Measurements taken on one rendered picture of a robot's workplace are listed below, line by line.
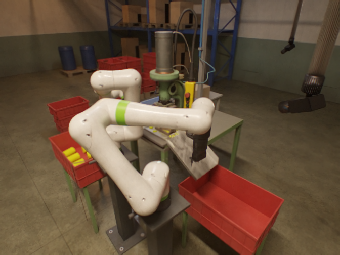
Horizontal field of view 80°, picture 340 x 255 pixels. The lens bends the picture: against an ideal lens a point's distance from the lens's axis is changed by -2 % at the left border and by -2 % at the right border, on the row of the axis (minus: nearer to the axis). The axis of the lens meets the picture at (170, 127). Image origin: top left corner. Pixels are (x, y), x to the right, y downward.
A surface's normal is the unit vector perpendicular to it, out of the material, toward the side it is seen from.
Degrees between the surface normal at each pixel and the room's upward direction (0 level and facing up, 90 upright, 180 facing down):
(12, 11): 90
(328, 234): 0
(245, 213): 0
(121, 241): 0
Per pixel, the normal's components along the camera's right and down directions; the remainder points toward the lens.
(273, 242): 0.00, -0.88
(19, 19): 0.70, 0.34
